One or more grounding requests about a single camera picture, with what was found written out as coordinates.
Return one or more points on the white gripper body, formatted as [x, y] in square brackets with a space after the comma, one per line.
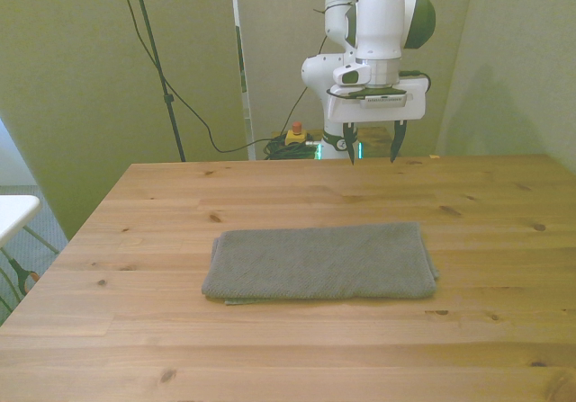
[382, 114]

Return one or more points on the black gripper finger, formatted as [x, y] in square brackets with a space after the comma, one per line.
[399, 136]
[350, 143]

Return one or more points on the grey towel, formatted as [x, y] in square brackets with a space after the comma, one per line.
[319, 262]

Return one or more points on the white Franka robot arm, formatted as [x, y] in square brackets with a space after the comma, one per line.
[378, 15]

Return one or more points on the yellow emergency stop button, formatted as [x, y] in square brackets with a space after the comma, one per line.
[294, 137]

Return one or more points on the white folding table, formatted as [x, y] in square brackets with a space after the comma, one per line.
[13, 215]

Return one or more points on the black orange clamp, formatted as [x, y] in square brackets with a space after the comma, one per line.
[28, 279]

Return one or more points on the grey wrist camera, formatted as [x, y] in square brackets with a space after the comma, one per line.
[382, 101]

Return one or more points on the black camera stand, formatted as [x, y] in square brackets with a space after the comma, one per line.
[167, 97]

